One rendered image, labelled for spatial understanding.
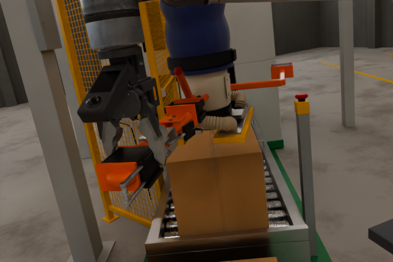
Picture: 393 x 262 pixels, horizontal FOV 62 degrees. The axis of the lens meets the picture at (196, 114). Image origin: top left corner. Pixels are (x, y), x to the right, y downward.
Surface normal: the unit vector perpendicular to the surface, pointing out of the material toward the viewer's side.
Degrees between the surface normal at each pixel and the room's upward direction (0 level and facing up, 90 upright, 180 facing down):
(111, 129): 90
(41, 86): 90
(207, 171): 90
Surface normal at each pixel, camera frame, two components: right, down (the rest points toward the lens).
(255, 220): -0.04, 0.26
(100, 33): -0.27, 0.29
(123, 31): 0.47, 0.16
